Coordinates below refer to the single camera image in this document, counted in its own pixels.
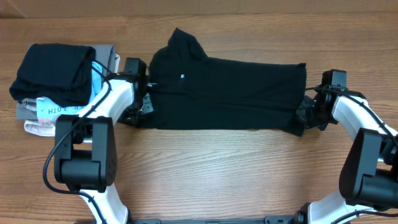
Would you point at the black t-shirt with logo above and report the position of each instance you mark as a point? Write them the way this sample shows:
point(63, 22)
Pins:
point(190, 90)

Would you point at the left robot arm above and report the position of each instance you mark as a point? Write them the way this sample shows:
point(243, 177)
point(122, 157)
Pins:
point(85, 157)

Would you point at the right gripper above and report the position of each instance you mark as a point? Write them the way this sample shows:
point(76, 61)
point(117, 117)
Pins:
point(301, 117)

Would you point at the folded beige garment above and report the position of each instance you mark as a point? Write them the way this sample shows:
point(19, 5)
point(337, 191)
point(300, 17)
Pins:
point(48, 129)

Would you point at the folded gray garment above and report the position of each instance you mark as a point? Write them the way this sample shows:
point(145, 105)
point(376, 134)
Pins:
point(26, 109)

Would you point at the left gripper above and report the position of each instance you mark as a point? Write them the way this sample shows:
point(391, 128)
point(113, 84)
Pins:
point(148, 106)

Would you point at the folded light blue printed shirt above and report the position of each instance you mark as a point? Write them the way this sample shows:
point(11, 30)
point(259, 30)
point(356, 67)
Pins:
point(47, 111)

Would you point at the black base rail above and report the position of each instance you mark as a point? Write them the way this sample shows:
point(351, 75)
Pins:
point(281, 219)

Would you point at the folded black garment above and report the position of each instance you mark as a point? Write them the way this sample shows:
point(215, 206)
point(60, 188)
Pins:
point(59, 72)

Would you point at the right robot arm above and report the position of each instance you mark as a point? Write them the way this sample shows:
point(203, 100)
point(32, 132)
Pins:
point(368, 179)

